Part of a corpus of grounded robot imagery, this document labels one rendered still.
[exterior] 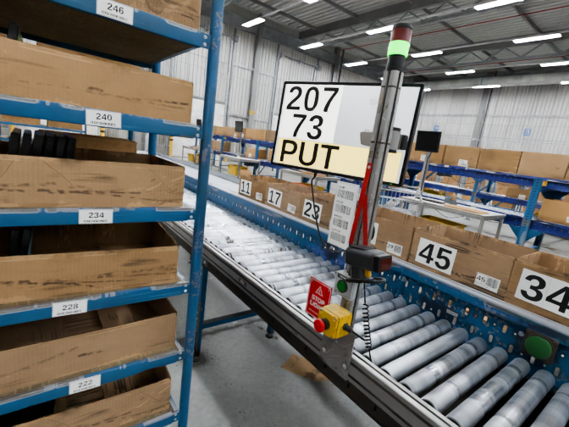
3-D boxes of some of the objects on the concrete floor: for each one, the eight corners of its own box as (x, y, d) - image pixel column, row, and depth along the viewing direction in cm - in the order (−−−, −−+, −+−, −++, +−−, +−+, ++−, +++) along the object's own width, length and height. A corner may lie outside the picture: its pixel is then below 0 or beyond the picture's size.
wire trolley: (404, 289, 348) (425, 195, 327) (352, 275, 366) (369, 185, 345) (406, 261, 446) (422, 187, 425) (364, 252, 465) (378, 180, 444)
